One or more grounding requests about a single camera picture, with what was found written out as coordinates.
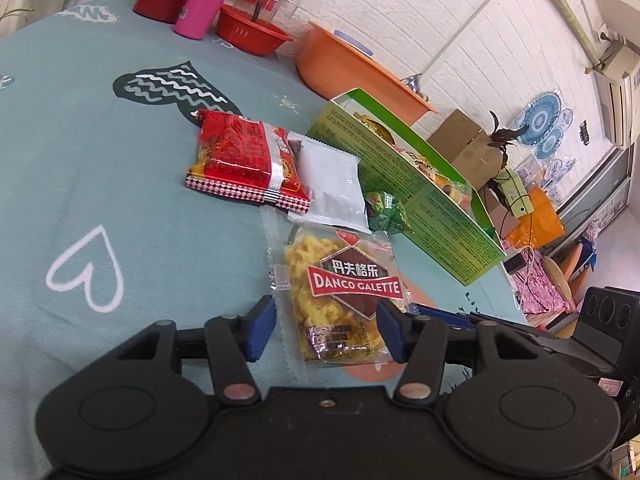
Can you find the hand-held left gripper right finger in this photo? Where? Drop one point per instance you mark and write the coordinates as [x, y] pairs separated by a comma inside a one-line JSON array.
[[392, 330]]

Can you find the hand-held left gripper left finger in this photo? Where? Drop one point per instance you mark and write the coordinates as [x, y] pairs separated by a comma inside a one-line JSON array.
[[260, 327]]

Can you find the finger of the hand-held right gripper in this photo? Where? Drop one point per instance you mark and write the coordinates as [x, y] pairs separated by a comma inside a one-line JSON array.
[[440, 312]]

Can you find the clear waffle snack packet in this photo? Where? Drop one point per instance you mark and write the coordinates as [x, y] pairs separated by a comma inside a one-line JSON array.
[[325, 280]]

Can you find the green and white cardboard box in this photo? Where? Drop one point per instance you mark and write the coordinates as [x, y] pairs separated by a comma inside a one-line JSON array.
[[425, 210]]

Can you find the yellow snack packet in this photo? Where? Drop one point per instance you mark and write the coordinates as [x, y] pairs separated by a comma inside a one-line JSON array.
[[377, 127]]

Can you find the woven straw cushion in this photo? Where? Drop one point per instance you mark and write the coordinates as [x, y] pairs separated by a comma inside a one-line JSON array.
[[560, 280]]

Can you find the pink patterned cloth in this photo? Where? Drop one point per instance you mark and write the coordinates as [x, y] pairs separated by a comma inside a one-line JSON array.
[[532, 280]]

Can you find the small green candy packet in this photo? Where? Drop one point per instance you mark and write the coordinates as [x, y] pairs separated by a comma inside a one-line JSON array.
[[382, 207]]

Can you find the orange cartoon snack packet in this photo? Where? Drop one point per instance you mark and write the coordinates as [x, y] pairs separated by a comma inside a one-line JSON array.
[[450, 192]]

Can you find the orange bag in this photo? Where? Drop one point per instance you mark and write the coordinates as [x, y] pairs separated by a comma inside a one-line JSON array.
[[542, 220]]

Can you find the small green box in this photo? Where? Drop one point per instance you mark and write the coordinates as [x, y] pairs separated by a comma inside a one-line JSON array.
[[517, 200]]

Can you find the white silver snack packet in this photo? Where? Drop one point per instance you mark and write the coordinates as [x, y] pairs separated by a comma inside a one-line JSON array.
[[330, 185]]

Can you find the brown cardboard box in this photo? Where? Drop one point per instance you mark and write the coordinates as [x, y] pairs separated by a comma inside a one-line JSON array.
[[460, 140]]

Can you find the red snack packet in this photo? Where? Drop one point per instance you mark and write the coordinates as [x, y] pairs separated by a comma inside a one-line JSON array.
[[235, 150]]

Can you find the dark red plant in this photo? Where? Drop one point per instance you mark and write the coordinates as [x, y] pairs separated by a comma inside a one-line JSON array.
[[505, 135]]

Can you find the white air conditioner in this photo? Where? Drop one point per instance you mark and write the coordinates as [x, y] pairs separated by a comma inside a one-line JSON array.
[[622, 100]]

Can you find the metal bowl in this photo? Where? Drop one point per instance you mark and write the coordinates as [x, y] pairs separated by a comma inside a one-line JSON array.
[[412, 82]]

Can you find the teal printed tablecloth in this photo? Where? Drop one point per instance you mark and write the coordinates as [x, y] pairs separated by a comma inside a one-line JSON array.
[[100, 160]]

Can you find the orange plastic basin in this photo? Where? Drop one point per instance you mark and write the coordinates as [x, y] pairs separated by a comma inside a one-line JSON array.
[[340, 75]]

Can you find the round blue lid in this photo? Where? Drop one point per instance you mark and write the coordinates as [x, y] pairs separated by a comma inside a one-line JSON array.
[[352, 40]]

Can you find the red plastic basket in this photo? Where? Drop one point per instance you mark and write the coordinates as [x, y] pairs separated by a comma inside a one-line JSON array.
[[250, 35]]

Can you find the pale green pipe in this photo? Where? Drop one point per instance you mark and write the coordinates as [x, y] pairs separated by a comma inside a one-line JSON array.
[[565, 5]]

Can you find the pink bottle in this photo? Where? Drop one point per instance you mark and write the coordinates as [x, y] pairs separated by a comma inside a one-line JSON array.
[[200, 5]]

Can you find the small blue patterned wall plate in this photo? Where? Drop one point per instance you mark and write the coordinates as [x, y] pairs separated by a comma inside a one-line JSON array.
[[551, 144], [565, 119]]

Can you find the large blue patterned wall plate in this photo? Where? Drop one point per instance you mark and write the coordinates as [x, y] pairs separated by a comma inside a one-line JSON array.
[[537, 117]]

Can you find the white wall conduit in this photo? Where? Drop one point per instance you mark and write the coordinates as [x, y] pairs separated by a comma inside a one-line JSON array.
[[475, 27]]

